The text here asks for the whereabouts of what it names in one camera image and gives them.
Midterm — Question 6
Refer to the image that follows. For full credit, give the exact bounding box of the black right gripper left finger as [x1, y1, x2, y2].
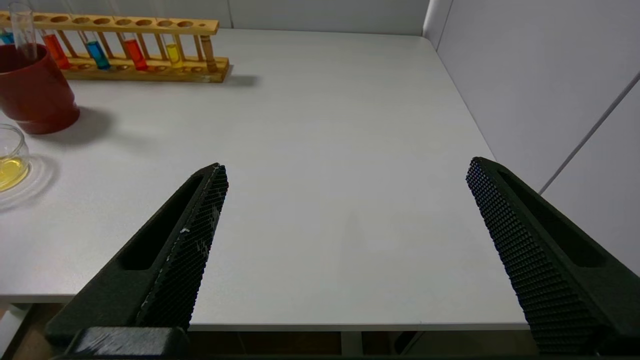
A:
[45, 162, 230, 353]

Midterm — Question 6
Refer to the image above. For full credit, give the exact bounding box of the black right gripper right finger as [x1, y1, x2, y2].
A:
[466, 156, 640, 356]

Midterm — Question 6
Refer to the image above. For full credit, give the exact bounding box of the test tube with yellow pigment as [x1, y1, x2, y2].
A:
[150, 0, 185, 69]
[8, 1, 37, 63]

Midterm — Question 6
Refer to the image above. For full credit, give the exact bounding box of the wooden test tube rack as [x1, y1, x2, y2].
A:
[0, 11, 231, 84]

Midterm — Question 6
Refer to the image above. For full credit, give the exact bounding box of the test tube with red pigment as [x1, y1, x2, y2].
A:
[37, 15, 72, 71]
[106, 0, 149, 72]

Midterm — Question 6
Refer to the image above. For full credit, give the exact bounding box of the clear glass dish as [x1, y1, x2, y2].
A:
[0, 123, 31, 193]

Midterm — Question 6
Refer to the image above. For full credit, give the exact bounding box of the white table leg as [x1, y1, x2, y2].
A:
[342, 332, 363, 357]

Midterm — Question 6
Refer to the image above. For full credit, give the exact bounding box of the red plastic cup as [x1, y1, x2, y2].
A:
[0, 44, 81, 135]

